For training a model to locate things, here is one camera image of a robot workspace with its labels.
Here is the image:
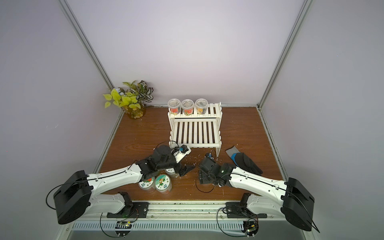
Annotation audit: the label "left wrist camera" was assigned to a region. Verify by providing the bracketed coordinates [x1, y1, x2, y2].
[173, 145, 191, 163]

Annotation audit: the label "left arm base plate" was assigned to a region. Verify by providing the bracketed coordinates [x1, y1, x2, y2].
[107, 202, 149, 219]

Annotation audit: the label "clear seed container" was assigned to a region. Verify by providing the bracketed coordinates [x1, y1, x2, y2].
[181, 99, 195, 116]
[195, 99, 209, 115]

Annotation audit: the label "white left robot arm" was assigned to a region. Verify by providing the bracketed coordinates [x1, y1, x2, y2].
[53, 145, 194, 225]

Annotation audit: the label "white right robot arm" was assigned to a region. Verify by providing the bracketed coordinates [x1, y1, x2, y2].
[199, 158, 320, 232]

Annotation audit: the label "jar with orange flower lid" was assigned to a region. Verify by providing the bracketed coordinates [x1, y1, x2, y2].
[155, 174, 173, 195]

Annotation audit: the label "right controller board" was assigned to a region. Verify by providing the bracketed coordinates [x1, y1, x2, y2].
[243, 219, 260, 238]

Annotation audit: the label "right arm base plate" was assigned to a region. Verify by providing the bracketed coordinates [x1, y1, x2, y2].
[222, 202, 268, 219]

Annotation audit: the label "white wooden slatted shelf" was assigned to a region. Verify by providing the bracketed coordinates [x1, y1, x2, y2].
[168, 103, 223, 156]

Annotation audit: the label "controller board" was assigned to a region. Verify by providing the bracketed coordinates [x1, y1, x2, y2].
[115, 221, 133, 238]
[243, 219, 260, 238]

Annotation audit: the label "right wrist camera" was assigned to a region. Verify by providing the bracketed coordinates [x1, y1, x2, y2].
[205, 153, 215, 160]

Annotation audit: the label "clear container red seeds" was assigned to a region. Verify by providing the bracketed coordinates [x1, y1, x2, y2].
[168, 99, 181, 115]

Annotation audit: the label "jar with strawberry lid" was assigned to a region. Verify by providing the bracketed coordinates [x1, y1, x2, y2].
[139, 177, 156, 193]

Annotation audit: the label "aluminium front rail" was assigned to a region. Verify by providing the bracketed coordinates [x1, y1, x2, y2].
[83, 194, 284, 218]

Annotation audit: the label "left controller board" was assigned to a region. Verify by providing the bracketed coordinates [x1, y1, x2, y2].
[115, 221, 133, 238]

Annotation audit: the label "green potted plant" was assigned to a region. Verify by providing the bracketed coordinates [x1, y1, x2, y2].
[103, 80, 154, 120]

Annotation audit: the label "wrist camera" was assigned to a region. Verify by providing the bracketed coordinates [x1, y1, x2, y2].
[205, 153, 215, 160]
[173, 145, 191, 163]

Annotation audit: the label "black blue garden glove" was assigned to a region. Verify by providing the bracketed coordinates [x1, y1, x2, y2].
[226, 146, 263, 176]

